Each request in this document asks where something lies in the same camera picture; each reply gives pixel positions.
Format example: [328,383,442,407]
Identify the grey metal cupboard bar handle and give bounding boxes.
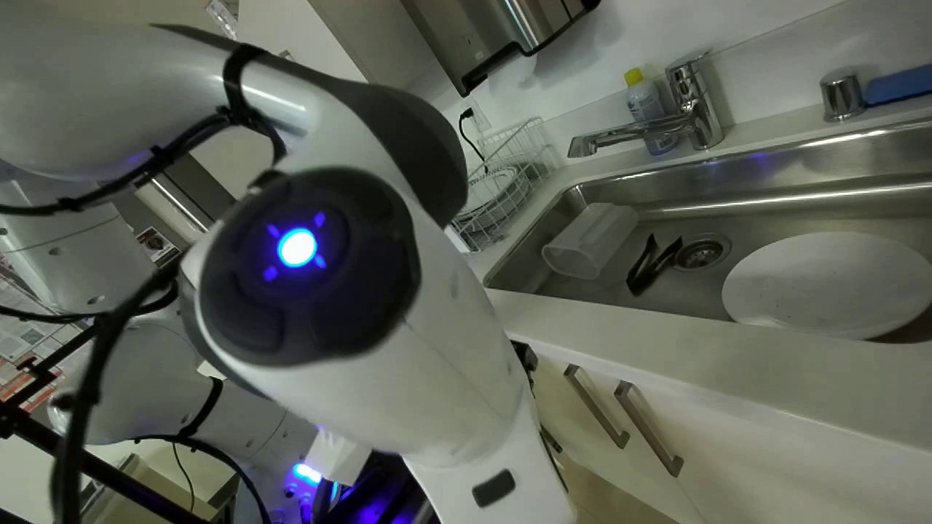
[563,362,631,452]
[611,380,687,482]

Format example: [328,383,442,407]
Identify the white cupboard door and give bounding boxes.
[605,352,932,524]
[528,342,706,524]

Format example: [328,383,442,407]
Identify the white plate in rack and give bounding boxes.
[462,170,532,228]

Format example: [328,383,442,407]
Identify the translucent plastic cup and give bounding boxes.
[540,201,643,287]

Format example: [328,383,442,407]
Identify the black kitchen tongs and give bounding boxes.
[623,231,685,297]

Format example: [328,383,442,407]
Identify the stainless paper towel dispenser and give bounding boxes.
[400,0,602,99]

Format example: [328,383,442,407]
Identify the round metal sink drain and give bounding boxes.
[672,233,730,275]

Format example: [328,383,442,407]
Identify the clear soap bottle yellow cap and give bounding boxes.
[620,64,687,157]

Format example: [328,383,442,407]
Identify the chrome sink faucet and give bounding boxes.
[564,52,736,161]

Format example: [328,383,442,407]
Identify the stainless steel sink basin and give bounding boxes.
[480,113,932,346]

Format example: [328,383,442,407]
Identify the round white plate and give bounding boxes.
[720,231,932,343]

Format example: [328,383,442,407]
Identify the short metal cylinder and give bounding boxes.
[819,68,867,126]

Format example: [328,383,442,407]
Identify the blue sponge block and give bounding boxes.
[860,62,932,110]

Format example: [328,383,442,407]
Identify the black power cord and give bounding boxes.
[455,102,496,167]

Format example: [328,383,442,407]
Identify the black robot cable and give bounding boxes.
[49,263,277,524]
[0,41,292,222]

